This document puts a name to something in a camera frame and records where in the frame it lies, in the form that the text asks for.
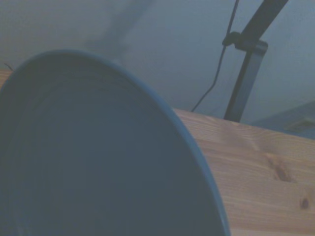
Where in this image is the black camera stand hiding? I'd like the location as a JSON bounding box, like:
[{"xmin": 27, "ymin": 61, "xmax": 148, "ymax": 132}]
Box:
[{"xmin": 222, "ymin": 0, "xmax": 290, "ymax": 123}]

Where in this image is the thin black camera cable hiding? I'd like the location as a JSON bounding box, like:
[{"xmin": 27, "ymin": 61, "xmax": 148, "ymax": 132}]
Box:
[{"xmin": 191, "ymin": 0, "xmax": 241, "ymax": 113}]

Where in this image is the grey-blue round plate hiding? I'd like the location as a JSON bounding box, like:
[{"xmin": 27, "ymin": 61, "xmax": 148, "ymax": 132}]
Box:
[{"xmin": 0, "ymin": 49, "xmax": 232, "ymax": 236}]

